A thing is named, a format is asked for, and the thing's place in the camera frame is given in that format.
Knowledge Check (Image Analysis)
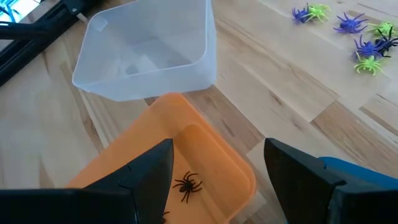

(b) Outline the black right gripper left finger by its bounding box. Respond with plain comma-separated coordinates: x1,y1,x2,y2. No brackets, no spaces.
0,138,175,224

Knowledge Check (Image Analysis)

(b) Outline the green plastic spider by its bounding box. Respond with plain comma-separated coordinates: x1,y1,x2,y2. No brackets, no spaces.
366,21,398,37
302,2,332,23
353,51,385,77

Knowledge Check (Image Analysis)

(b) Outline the black aluminium table frame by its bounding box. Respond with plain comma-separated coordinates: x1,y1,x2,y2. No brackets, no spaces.
0,0,103,87

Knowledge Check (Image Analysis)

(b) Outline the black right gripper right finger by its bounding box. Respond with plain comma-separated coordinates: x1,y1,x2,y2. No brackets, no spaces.
263,138,398,224

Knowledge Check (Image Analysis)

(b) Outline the purple plastic spider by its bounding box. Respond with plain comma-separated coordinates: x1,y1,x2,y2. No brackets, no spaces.
291,6,312,24
353,34,384,60
333,12,369,34

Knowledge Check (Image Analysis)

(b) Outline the clear plastic container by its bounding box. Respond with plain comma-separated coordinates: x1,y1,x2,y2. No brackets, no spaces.
72,0,218,102

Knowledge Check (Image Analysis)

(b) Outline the orange plastic container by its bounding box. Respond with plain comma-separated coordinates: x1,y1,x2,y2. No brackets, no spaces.
67,93,257,224

